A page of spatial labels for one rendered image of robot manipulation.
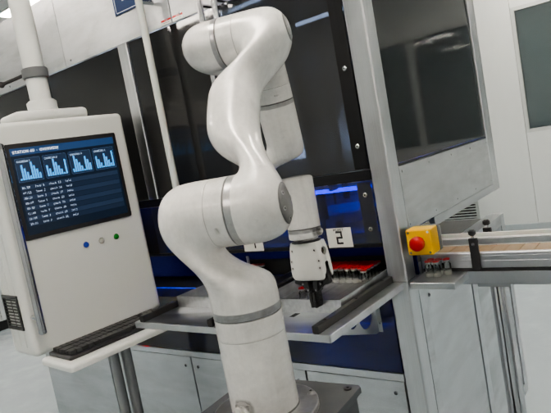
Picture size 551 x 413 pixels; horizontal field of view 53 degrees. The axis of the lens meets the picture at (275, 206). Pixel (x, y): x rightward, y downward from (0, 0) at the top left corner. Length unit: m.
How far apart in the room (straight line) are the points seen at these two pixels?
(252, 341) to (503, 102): 5.44
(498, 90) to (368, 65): 4.68
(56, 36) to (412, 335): 1.82
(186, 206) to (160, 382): 1.63
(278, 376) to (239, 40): 0.63
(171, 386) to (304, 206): 1.29
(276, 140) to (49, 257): 0.96
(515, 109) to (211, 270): 5.42
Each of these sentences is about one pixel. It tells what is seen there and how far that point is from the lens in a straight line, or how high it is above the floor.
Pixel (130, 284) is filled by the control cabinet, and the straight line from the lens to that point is 2.12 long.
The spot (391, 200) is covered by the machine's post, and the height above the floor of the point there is 1.12.
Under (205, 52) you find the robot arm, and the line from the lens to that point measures 1.16.
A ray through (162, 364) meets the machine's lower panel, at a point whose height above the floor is 0.53.
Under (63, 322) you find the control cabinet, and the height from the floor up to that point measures 0.88.
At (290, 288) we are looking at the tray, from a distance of 1.68.
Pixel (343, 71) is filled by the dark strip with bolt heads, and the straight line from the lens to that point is 1.62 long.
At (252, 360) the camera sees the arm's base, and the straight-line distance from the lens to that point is 0.95.
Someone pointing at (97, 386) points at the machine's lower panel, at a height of 0.37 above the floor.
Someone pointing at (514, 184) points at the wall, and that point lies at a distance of 6.25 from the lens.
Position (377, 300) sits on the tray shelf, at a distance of 1.50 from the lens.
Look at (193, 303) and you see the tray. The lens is 1.77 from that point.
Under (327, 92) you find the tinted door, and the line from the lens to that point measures 1.65.
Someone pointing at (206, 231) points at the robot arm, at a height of 1.20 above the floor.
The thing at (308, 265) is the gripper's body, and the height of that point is 1.01.
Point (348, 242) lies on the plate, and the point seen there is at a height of 1.01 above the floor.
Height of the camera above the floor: 1.31
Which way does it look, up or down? 6 degrees down
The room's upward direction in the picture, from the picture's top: 10 degrees counter-clockwise
